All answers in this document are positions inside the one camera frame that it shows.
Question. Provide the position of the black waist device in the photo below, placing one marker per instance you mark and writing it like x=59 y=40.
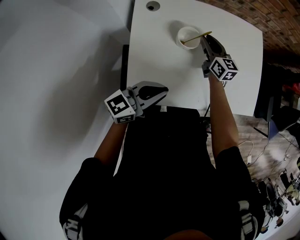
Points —
x=207 y=126

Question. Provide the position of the person's left forearm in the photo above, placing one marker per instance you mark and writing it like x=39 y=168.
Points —
x=110 y=145

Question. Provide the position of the white table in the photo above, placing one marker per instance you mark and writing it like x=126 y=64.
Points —
x=164 y=65

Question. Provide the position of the red bag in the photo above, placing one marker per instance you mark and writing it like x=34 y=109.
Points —
x=293 y=87

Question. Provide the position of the blue chair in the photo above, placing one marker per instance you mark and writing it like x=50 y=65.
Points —
x=273 y=132

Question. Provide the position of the small spoon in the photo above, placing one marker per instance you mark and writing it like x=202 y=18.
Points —
x=206 y=33

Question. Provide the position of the person's black clothing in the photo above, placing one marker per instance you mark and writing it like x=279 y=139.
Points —
x=164 y=175

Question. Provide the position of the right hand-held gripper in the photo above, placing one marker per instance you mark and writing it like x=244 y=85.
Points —
x=222 y=68

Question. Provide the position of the white cup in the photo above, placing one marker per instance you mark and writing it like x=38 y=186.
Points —
x=187 y=32

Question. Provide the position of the person's right forearm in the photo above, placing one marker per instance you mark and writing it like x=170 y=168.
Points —
x=222 y=117

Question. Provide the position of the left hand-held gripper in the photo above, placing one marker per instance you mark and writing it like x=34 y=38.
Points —
x=122 y=107

